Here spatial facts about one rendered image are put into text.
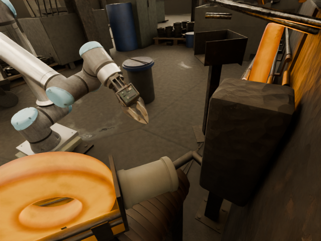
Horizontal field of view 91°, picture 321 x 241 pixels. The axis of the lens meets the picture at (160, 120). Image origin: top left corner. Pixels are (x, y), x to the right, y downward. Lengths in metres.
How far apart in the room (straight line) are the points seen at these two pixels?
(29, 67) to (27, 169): 0.60
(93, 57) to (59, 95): 0.19
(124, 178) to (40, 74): 0.59
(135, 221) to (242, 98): 0.33
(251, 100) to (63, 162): 0.23
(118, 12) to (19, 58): 3.21
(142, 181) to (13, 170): 0.15
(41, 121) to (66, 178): 1.06
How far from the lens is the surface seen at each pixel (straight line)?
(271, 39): 0.41
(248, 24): 2.88
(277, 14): 0.32
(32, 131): 1.26
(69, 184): 0.22
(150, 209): 0.41
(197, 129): 1.37
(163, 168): 0.27
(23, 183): 0.22
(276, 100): 0.24
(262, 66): 0.40
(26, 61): 0.80
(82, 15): 3.32
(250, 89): 0.25
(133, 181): 0.26
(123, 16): 3.90
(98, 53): 0.67
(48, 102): 1.26
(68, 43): 3.44
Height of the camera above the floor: 0.91
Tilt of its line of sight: 38 degrees down
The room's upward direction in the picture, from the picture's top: 6 degrees counter-clockwise
